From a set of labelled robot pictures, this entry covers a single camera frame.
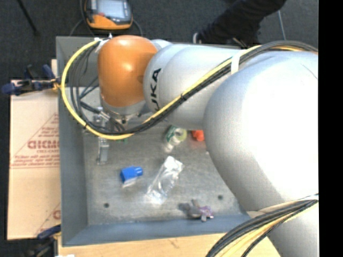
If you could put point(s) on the person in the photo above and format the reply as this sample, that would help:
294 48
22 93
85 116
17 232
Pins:
241 17

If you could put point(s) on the clear bottle green label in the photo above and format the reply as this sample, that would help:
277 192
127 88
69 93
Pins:
174 136

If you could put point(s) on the blue capped small bottle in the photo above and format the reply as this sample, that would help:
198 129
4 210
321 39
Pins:
130 172

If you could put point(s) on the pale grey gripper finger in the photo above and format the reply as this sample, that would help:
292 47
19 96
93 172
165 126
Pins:
100 154
105 151

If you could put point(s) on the orange toy piece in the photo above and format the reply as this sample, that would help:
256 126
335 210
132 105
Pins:
197 135

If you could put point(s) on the brown cardboard board red print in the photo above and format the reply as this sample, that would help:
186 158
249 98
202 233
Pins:
32 191

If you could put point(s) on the grey and purple toy animal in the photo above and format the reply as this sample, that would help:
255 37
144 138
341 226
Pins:
195 211

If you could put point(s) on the clear plastic packet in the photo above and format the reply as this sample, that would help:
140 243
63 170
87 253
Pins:
164 179

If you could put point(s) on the grey metal bin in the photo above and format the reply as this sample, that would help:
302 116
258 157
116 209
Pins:
72 170

